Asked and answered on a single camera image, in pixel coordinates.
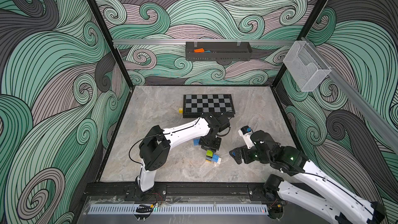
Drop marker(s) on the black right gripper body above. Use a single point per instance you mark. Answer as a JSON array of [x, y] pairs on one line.
[[252, 153]]

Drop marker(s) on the orange block in tray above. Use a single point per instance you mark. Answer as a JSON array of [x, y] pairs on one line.
[[201, 50]]

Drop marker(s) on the white slotted cable duct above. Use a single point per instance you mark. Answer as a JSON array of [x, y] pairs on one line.
[[181, 209]]

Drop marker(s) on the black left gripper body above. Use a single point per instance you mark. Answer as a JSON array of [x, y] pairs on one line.
[[212, 144]]

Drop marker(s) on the aluminium rail right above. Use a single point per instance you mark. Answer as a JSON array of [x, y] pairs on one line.
[[381, 126]]

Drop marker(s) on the black chessboard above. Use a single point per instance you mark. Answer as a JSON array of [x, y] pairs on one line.
[[194, 105]]

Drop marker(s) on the blue long lego brick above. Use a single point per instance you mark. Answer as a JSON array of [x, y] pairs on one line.
[[213, 159]]

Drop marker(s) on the black wall tray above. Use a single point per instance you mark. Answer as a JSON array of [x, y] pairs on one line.
[[220, 52]]

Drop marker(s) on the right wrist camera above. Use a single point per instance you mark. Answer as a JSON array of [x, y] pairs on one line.
[[246, 132]]

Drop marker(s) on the aluminium rail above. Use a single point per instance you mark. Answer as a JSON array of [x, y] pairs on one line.
[[157, 41], [381, 126]]

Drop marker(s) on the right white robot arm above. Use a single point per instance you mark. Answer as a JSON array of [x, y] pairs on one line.
[[331, 201]]

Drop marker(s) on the green lego brick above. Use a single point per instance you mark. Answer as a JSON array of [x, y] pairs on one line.
[[209, 153]]

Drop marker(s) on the clear plastic wall holder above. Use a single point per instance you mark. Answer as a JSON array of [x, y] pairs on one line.
[[306, 65]]

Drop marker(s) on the black corner frame post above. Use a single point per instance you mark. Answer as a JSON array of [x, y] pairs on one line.
[[108, 38], [303, 33]]

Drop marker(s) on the black corner frame post left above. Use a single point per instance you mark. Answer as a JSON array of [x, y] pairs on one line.
[[108, 38]]

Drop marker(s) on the aluminium rail back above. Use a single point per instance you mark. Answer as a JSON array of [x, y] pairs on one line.
[[157, 41]]

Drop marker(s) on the black corner frame post right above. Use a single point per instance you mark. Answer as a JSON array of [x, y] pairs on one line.
[[303, 33]]

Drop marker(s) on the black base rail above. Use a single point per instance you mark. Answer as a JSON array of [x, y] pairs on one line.
[[164, 191]]

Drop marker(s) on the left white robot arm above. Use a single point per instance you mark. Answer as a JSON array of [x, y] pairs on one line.
[[156, 145]]

